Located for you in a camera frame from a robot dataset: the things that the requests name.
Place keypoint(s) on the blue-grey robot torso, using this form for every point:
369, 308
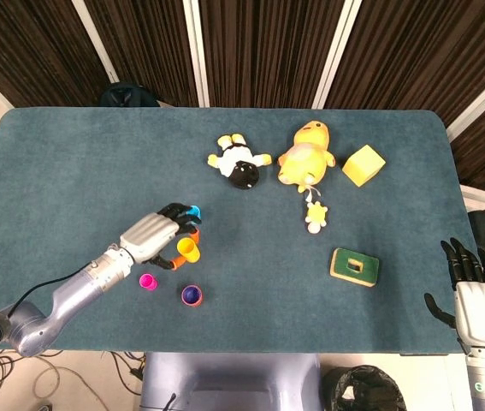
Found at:
229, 381

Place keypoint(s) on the dark blue plastic cup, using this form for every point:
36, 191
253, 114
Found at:
190, 293

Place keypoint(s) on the cyan plastic cup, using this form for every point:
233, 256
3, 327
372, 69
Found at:
196, 210

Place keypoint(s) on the black-headed plush doll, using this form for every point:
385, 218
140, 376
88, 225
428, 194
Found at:
242, 173

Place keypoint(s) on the magenta plastic cup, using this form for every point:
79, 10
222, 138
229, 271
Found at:
147, 282

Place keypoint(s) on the small yellow plush pendant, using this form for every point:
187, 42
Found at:
315, 216

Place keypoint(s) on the yellow foam cube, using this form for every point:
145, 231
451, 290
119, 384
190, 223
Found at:
364, 164

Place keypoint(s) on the robot left five-finger hand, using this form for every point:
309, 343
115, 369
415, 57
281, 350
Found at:
150, 235

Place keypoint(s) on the orange plastic cup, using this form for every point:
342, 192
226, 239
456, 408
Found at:
193, 304

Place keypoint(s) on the black bag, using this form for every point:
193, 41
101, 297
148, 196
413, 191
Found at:
126, 96

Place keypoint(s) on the yellow plastic cup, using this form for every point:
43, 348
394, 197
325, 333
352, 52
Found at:
187, 248

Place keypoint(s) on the robot right five-finger hand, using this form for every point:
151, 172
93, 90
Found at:
481, 312

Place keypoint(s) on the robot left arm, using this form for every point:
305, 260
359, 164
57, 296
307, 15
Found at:
75, 291

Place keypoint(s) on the black trash bin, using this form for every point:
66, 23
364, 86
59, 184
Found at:
362, 389

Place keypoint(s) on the large yellow plush bear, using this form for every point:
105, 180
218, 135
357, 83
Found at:
306, 158

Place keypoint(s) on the green-topped sponge block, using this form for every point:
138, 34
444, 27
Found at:
342, 263

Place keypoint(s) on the teal table cloth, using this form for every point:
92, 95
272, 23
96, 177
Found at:
267, 278

